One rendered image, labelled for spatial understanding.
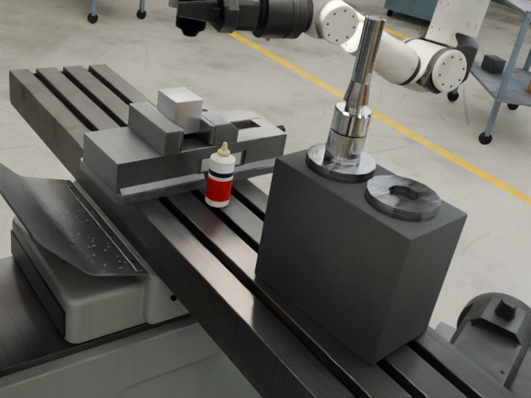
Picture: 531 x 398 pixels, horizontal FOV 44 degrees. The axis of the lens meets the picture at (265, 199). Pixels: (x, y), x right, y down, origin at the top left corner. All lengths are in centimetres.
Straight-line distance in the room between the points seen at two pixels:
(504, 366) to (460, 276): 141
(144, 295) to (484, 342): 79
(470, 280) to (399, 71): 177
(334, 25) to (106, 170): 43
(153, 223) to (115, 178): 10
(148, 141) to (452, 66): 56
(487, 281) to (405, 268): 218
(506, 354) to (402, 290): 78
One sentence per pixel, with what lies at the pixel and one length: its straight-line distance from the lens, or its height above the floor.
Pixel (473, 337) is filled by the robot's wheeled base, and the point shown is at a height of 59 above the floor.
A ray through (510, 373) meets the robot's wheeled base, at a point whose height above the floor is 59.
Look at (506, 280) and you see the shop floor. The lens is 298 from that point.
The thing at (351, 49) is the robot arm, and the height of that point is 117.
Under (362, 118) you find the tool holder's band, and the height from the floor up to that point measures 120.
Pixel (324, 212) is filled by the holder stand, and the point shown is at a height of 109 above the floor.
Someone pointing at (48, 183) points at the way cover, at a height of 87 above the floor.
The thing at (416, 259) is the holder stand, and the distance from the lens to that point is 76.
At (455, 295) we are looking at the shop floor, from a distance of 276.
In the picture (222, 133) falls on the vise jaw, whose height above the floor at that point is 103.
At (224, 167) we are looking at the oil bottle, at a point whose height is 101.
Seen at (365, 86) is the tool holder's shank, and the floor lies 124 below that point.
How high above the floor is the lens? 148
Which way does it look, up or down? 29 degrees down
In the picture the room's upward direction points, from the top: 10 degrees clockwise
